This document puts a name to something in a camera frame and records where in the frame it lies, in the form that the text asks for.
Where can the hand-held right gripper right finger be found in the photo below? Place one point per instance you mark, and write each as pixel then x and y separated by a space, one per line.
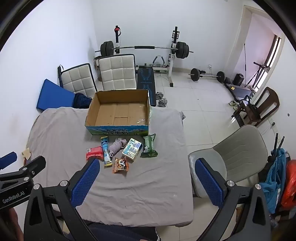
pixel 208 183

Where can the blue tube packet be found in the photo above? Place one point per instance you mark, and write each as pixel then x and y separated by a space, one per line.
pixel 106 150

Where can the long barbell with black plates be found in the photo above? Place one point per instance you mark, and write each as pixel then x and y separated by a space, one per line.
pixel 143 47

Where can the blue jacket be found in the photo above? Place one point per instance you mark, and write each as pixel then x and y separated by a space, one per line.
pixel 275 176

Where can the cardboard box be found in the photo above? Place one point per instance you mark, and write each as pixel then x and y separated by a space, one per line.
pixel 115 113

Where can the tan paper scrap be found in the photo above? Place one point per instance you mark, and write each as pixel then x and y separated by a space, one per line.
pixel 26 154

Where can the orange cartoon snack packet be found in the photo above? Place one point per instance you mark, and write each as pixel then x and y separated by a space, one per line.
pixel 120 165

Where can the person's left hand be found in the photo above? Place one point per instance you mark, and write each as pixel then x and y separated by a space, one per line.
pixel 13 224

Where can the grey office chair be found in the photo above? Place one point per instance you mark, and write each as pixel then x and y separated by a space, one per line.
pixel 240 150

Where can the white barbell rack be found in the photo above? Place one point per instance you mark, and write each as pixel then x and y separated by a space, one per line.
pixel 172 62

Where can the treadmill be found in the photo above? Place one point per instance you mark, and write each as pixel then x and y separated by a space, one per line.
pixel 240 91

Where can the loose weight plates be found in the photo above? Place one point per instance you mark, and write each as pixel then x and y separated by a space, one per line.
pixel 227 80

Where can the person's dark clothing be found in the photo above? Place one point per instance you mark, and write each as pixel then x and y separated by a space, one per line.
pixel 120 233

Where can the short barbell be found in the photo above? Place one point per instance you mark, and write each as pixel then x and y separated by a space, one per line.
pixel 195 74

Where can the grey sock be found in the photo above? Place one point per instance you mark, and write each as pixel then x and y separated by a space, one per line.
pixel 115 147

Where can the black sticks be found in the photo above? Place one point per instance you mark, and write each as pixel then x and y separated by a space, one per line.
pixel 276 146

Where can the green snack packet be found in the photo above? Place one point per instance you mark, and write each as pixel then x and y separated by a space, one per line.
pixel 149 146

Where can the black blue weight bench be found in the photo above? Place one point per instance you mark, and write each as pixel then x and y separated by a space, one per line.
pixel 145 81

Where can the black speaker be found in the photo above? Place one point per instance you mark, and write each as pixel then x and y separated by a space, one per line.
pixel 238 79

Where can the blue white tissue pack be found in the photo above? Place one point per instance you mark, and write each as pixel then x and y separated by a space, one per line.
pixel 131 149

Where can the small white padded chair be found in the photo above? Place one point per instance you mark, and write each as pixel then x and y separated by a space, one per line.
pixel 76 78

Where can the navy cloth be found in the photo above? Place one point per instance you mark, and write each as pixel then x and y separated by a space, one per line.
pixel 81 100

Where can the blue foam mat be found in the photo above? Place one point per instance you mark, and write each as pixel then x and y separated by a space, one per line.
pixel 54 95

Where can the large white padded chair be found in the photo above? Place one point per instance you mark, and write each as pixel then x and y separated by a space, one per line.
pixel 118 71

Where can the white power strip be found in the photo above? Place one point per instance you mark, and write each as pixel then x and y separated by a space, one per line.
pixel 272 122

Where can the dark wooden chair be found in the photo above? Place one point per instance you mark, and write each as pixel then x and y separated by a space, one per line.
pixel 270 97

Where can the brown box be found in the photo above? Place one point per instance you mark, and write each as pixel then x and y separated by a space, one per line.
pixel 96 63

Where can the pair of shoes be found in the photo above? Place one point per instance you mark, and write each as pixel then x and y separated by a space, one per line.
pixel 234 104

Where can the black bag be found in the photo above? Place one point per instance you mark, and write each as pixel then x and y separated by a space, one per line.
pixel 253 109

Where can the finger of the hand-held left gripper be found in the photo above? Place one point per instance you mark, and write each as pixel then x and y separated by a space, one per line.
pixel 34 165
pixel 8 159

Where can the orange bag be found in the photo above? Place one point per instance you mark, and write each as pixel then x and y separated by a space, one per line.
pixel 290 185

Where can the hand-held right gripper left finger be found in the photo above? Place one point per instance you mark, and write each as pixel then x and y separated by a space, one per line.
pixel 85 183

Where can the black blue rod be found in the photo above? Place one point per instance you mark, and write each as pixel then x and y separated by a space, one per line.
pixel 60 76

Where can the red snack packet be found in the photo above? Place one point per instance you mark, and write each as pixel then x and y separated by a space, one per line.
pixel 94 153

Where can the thin black pole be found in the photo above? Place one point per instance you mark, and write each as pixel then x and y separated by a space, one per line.
pixel 245 60

